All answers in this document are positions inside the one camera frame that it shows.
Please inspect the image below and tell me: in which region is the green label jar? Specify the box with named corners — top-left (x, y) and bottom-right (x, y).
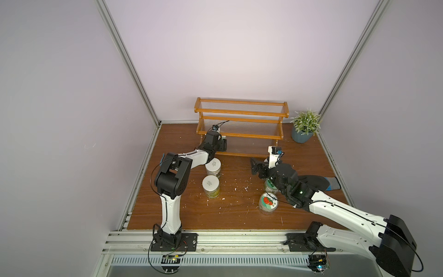
top-left (205, 158), bottom-right (222, 178)
top-left (264, 179), bottom-right (279, 195)

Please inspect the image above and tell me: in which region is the red label tomato seed jar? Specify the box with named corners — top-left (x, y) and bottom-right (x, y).
top-left (258, 192), bottom-right (279, 215)

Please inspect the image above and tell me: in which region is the tall white tin can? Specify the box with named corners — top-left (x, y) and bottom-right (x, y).
top-left (202, 175), bottom-right (220, 199)

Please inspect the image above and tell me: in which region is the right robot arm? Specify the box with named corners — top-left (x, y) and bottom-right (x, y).
top-left (250, 158), bottom-right (418, 277)

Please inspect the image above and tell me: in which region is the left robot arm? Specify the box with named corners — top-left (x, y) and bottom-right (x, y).
top-left (153, 130), bottom-right (227, 244)

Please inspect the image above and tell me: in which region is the wooden three-tier shelf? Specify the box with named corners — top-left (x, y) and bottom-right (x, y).
top-left (194, 97), bottom-right (290, 158)

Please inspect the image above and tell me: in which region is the potted green plant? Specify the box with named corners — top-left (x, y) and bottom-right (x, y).
top-left (291, 110), bottom-right (321, 144)

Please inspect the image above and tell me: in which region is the right controller board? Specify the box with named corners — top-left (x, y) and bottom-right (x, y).
top-left (308, 255), bottom-right (330, 274)

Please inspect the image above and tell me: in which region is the controller board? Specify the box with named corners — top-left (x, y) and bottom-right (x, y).
top-left (160, 255), bottom-right (182, 274)
top-left (308, 255), bottom-right (330, 274)

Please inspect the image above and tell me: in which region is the left controller board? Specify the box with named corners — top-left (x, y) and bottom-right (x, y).
top-left (160, 255), bottom-right (182, 274)

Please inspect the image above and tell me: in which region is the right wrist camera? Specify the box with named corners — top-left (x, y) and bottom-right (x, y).
top-left (268, 146), bottom-right (284, 169)

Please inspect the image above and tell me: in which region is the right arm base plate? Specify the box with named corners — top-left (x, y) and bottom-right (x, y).
top-left (283, 233), bottom-right (336, 252)

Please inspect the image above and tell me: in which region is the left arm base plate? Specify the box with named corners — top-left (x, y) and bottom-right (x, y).
top-left (150, 232), bottom-right (198, 252)

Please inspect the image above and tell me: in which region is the aluminium rail frame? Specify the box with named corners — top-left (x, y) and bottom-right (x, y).
top-left (93, 230), bottom-right (399, 277)

